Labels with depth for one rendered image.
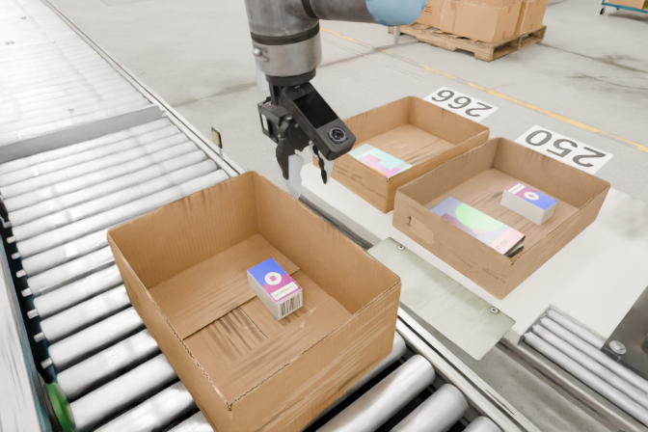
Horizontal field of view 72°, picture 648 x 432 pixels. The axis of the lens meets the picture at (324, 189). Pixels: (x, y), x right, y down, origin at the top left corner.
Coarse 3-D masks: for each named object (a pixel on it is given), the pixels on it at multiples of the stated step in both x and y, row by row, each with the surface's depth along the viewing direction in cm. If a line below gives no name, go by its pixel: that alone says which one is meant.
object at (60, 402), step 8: (56, 384) 60; (48, 392) 58; (56, 392) 58; (64, 392) 61; (56, 400) 58; (64, 400) 59; (56, 408) 57; (64, 408) 58; (64, 416) 57; (72, 416) 60; (64, 424) 57; (72, 424) 59
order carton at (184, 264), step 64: (256, 192) 90; (128, 256) 78; (192, 256) 88; (256, 256) 91; (320, 256) 80; (192, 320) 78; (256, 320) 79; (320, 320) 78; (384, 320) 66; (192, 384) 61; (256, 384) 51; (320, 384) 61
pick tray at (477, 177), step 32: (480, 160) 114; (512, 160) 114; (544, 160) 107; (416, 192) 100; (448, 192) 110; (480, 192) 109; (544, 192) 109; (576, 192) 103; (416, 224) 93; (448, 224) 86; (512, 224) 99; (544, 224) 100; (576, 224) 92; (448, 256) 89; (480, 256) 82; (544, 256) 88; (512, 288) 84
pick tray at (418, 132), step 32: (416, 96) 134; (352, 128) 125; (384, 128) 134; (416, 128) 137; (448, 128) 128; (480, 128) 120; (352, 160) 106; (416, 160) 121; (448, 160) 111; (384, 192) 101
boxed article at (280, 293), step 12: (264, 264) 83; (276, 264) 83; (252, 276) 81; (264, 276) 81; (276, 276) 81; (288, 276) 81; (252, 288) 83; (264, 288) 78; (276, 288) 78; (288, 288) 78; (300, 288) 78; (264, 300) 80; (276, 300) 76; (288, 300) 78; (300, 300) 80; (276, 312) 77; (288, 312) 79
